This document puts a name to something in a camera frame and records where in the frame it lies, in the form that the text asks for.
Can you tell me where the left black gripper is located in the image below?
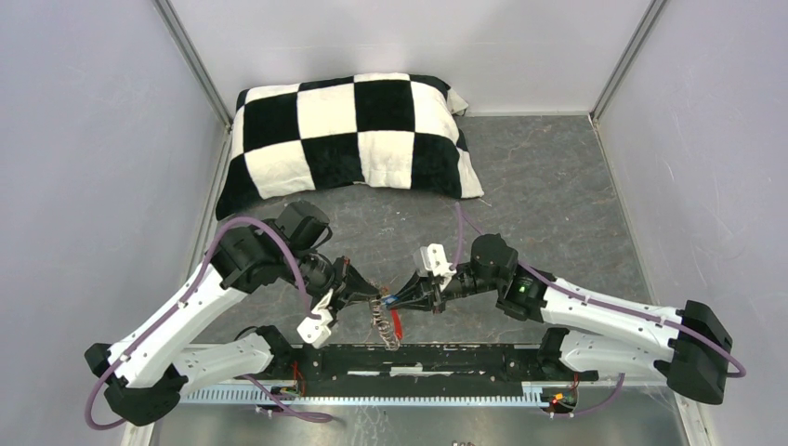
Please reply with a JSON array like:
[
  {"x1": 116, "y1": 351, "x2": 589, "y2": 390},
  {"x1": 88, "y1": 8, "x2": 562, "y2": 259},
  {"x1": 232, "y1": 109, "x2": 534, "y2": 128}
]
[{"x1": 282, "y1": 246, "x2": 379, "y2": 316}]

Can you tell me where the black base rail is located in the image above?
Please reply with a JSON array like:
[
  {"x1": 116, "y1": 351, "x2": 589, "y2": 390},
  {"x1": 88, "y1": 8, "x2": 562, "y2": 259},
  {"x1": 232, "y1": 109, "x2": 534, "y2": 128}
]
[{"x1": 257, "y1": 344, "x2": 599, "y2": 398}]

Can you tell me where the black white checkered pillow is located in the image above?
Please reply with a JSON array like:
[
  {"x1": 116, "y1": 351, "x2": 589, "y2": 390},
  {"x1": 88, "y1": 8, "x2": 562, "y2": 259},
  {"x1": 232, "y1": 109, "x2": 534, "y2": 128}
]
[{"x1": 215, "y1": 72, "x2": 483, "y2": 219}]

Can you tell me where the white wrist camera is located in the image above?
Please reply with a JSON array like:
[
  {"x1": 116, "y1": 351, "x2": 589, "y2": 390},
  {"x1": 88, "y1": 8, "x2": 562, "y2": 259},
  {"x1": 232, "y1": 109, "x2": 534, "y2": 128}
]
[
  {"x1": 297, "y1": 289, "x2": 335, "y2": 349},
  {"x1": 414, "y1": 243, "x2": 454, "y2": 277}
]

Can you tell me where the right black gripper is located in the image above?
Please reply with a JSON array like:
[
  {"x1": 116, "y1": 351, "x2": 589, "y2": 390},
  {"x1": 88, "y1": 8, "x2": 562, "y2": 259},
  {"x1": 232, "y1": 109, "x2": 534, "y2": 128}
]
[{"x1": 387, "y1": 262, "x2": 503, "y2": 314}]

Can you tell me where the left corner aluminium profile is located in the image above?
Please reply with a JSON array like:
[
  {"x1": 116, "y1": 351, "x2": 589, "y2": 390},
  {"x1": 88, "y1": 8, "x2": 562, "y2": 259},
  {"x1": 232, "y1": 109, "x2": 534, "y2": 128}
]
[{"x1": 152, "y1": 0, "x2": 232, "y2": 129}]

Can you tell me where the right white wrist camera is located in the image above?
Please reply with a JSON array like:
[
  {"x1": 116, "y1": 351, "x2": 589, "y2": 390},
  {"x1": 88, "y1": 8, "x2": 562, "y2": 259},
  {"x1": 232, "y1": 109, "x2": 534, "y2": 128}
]
[{"x1": 414, "y1": 243, "x2": 454, "y2": 277}]

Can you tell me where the right corner aluminium profile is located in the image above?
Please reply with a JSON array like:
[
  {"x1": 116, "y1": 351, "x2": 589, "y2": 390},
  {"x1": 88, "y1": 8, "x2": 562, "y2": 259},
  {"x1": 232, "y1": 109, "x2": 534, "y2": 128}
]
[{"x1": 588, "y1": 0, "x2": 669, "y2": 126}]

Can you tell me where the corner aluminium profile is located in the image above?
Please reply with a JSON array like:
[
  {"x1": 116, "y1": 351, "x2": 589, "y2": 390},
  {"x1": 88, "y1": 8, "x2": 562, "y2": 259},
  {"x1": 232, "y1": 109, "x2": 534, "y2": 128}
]
[
  {"x1": 588, "y1": 0, "x2": 669, "y2": 126},
  {"x1": 152, "y1": 0, "x2": 232, "y2": 129}
]

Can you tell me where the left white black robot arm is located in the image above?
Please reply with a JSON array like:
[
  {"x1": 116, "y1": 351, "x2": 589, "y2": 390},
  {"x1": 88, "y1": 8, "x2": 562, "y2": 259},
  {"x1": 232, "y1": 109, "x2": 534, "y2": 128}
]
[{"x1": 85, "y1": 201, "x2": 380, "y2": 426}]

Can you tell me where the white toothed cable duct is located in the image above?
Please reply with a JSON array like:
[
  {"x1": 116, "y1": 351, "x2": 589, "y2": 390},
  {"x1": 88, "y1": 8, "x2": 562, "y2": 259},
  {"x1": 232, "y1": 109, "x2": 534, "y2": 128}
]
[{"x1": 180, "y1": 381, "x2": 566, "y2": 409}]

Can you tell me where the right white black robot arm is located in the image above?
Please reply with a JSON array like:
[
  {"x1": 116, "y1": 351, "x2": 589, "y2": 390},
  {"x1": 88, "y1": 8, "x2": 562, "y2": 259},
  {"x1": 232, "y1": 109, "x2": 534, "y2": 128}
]
[{"x1": 384, "y1": 234, "x2": 733, "y2": 405}]

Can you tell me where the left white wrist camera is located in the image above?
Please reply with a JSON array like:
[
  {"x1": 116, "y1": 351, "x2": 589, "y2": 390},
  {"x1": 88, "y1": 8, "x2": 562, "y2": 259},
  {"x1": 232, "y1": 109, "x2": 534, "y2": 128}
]
[{"x1": 297, "y1": 289, "x2": 335, "y2": 349}]

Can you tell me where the blue headed key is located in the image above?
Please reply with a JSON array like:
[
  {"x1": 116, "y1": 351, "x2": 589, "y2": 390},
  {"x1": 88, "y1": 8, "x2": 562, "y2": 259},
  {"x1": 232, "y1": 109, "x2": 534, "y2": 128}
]
[{"x1": 381, "y1": 295, "x2": 399, "y2": 307}]

